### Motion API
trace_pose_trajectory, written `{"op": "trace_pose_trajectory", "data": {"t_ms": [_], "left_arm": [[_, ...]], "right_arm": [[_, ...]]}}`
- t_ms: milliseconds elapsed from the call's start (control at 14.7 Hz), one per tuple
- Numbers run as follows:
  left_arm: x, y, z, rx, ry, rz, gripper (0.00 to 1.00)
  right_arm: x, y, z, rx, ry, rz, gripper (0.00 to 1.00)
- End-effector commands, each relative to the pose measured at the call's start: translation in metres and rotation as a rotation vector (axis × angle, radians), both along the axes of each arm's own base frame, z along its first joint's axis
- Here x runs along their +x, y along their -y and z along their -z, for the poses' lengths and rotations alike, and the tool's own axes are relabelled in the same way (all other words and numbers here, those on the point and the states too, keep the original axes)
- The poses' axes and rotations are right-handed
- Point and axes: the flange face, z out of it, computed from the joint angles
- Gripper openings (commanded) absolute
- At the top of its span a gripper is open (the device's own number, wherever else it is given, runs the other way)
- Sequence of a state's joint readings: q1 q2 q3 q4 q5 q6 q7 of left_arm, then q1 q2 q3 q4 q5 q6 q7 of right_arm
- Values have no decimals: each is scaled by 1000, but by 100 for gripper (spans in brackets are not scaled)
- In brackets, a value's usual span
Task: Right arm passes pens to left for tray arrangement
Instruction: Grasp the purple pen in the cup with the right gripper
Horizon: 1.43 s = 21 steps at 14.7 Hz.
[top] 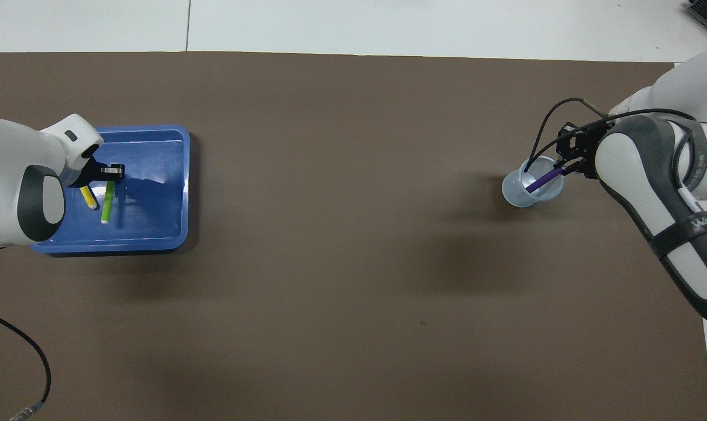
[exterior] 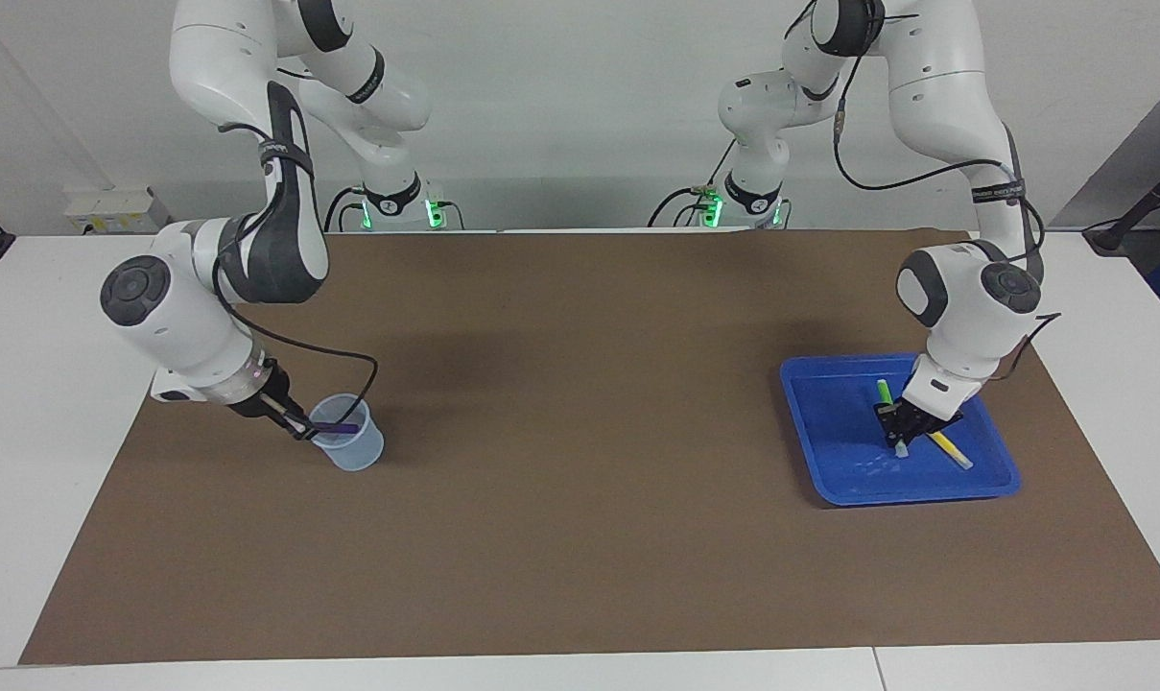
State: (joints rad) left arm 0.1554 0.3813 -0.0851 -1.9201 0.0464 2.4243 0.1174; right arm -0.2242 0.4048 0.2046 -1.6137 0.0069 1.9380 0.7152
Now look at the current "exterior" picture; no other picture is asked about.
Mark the green pen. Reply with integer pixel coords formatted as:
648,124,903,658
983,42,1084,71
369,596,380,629
876,379,911,460

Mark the yellow pen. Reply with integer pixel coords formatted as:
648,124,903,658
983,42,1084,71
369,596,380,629
929,431,974,471

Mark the blue plastic tray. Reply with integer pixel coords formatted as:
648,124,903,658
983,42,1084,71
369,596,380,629
779,352,1023,508

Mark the clear plastic cup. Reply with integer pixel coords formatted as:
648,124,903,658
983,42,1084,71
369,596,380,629
307,393,386,472

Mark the brown table mat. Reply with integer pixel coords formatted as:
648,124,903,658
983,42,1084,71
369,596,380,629
18,228,1160,666

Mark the black stand pole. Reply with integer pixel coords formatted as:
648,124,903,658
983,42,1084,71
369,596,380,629
1083,154,1160,256

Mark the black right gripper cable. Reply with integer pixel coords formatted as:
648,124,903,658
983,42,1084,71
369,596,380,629
211,216,380,419

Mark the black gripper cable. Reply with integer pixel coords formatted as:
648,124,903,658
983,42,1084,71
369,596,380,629
211,216,380,419
833,0,1062,383

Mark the black base power cable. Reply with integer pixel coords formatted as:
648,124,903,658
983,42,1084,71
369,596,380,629
324,186,366,232
649,139,740,229

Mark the white wall socket box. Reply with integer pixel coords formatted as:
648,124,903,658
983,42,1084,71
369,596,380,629
64,186,171,234

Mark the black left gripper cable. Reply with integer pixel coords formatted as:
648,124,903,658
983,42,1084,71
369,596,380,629
833,0,1062,383

